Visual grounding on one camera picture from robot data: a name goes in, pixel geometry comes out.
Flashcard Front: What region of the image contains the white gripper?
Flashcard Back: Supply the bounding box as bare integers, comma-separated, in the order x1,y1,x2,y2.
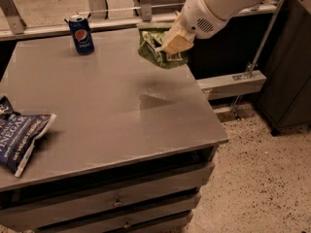
161,0,227,54

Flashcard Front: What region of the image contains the green jalapeno chip bag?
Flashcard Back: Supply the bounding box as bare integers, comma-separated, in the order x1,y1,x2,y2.
138,28,188,70

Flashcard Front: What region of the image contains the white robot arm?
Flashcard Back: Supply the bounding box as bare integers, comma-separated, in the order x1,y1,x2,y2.
160,0,311,54

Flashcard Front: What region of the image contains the blue pepsi can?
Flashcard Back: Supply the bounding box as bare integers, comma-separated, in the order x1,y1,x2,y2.
65,15,94,54

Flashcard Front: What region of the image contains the blue salt vinegar chip bag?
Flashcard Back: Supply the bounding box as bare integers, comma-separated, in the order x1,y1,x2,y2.
0,96,56,178

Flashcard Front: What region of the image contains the dark cabinet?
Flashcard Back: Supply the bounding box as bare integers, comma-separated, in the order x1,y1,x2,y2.
257,0,311,136

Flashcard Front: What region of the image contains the bottom grey drawer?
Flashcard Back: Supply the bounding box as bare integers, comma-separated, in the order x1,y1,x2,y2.
106,211,194,233

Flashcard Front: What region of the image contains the middle grey drawer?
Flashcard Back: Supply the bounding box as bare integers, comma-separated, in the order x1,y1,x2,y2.
35,192,202,233

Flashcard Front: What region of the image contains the grey metal railing frame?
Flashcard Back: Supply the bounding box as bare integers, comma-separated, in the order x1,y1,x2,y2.
0,0,293,102

